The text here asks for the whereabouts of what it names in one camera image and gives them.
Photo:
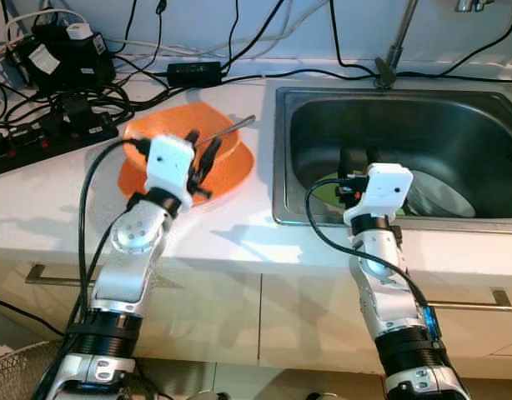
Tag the orange plate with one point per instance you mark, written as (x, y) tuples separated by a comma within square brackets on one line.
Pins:
[(231, 171)]

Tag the orange bowl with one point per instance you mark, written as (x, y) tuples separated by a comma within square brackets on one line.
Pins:
[(218, 133)]

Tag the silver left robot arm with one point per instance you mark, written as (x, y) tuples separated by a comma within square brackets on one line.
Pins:
[(127, 267)]

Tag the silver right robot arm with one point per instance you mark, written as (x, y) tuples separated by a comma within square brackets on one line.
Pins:
[(394, 308)]

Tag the white kitchen cabinet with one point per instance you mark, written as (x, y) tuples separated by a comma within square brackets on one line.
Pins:
[(264, 317)]

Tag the metal spoon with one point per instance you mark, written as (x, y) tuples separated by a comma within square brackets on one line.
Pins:
[(235, 127)]

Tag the black power adapter brick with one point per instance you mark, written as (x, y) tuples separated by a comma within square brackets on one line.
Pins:
[(194, 73)]

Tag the white plate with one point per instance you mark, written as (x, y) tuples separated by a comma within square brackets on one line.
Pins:
[(444, 198)]

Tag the stainless steel sink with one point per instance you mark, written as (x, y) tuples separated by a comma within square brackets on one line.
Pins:
[(456, 125)]

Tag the metal faucet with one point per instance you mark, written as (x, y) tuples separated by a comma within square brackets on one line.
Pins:
[(398, 42)]

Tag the black power strip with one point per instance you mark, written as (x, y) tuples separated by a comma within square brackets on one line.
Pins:
[(39, 142)]

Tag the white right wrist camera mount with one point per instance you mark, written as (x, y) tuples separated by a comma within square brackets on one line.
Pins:
[(381, 190)]

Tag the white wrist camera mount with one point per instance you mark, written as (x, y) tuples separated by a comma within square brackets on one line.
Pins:
[(168, 167), (381, 190)]

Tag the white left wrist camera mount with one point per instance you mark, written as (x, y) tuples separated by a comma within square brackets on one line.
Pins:
[(168, 167)]

